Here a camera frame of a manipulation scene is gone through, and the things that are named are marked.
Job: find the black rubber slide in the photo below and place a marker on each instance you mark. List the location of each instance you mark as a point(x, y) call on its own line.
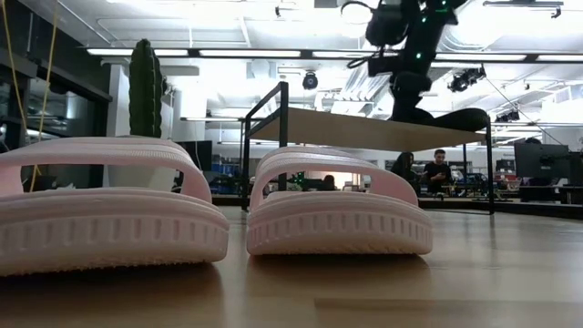
point(462, 119)

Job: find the long ceiling light strip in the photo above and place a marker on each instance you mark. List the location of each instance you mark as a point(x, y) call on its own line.
point(250, 53)

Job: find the dark computer monitor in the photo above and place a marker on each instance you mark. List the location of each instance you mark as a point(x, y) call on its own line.
point(542, 161)
point(200, 155)

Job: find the black aluminium table frame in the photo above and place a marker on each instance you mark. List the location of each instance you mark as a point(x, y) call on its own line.
point(524, 208)

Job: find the pink rubber slide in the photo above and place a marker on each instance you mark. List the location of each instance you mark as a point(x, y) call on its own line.
point(105, 228)
point(337, 223)

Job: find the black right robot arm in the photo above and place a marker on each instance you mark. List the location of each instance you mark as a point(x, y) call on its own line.
point(428, 32)

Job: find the wooden shelf with black frame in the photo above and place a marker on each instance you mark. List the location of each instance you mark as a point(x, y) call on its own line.
point(364, 132)

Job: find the black round ceiling camera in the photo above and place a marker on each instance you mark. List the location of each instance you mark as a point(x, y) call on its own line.
point(310, 81)

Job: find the green cactus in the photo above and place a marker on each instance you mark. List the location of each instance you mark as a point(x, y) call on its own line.
point(145, 91)

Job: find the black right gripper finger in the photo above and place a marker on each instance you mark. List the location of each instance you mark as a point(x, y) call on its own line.
point(406, 107)

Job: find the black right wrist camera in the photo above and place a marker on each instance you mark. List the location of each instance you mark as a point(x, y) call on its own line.
point(385, 66)

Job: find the person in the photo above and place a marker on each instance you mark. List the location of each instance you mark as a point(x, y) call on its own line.
point(328, 182)
point(405, 166)
point(438, 171)

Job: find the black ceiling spotlight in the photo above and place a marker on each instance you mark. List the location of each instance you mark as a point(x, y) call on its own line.
point(464, 79)

